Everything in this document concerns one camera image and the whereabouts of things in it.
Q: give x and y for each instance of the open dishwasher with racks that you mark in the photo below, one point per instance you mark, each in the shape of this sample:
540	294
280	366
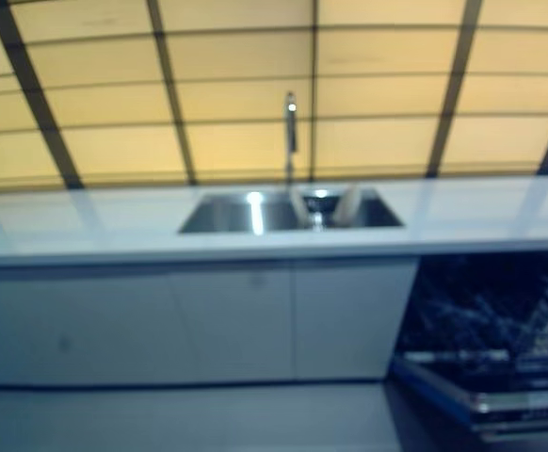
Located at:
495	311

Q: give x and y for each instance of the open dishwasher door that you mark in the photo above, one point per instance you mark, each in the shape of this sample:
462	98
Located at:
486	405

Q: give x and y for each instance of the beige plate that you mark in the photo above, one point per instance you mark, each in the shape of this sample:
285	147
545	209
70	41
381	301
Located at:
346	207
299	206

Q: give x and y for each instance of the stainless steel kitchen sink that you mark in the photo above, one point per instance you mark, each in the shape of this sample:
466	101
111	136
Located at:
236	212

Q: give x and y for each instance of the chrome kitchen faucet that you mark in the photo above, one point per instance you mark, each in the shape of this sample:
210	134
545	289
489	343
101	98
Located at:
290	136

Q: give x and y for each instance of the white cabinet door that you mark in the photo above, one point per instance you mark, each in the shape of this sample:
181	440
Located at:
349	320
236	325
69	325

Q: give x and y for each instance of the yellow window blind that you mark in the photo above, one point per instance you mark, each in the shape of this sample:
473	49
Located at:
274	89

